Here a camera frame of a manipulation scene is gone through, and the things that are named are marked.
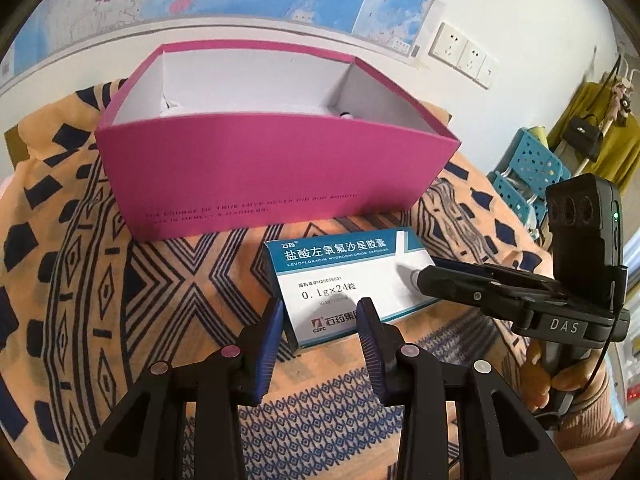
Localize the blue white medicine box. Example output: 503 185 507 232
264 228 435 353

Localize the right hand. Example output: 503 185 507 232
520 339 608 412

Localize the blue perforated plastic chair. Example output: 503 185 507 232
488 128 570 235

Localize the yellow hanging garment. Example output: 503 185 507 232
547 82 639 194

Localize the black handbag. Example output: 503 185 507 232
563 114 603 162

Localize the pink cardboard box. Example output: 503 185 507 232
96 40 459 242

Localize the black tracking camera box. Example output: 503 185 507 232
546 174 623 309

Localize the white wall socket panel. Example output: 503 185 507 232
428 22 499 90

